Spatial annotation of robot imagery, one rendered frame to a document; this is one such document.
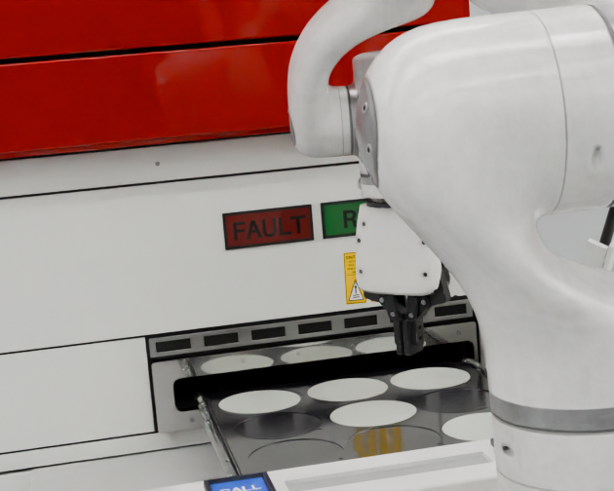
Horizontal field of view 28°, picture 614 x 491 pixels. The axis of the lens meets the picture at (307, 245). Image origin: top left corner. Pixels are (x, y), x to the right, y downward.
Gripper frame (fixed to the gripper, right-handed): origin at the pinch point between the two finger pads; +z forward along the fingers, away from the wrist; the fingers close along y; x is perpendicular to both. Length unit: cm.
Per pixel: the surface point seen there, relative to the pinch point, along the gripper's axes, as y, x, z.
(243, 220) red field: -28.8, 7.9, -11.3
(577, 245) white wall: -62, 190, 24
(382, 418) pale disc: -3.7, -0.9, 9.8
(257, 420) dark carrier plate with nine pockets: -17.7, -6.3, 10.1
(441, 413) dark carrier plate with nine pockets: 1.6, 3.3, 9.9
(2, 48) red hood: -44, -15, -35
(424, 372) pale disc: -9.0, 17.9, 9.9
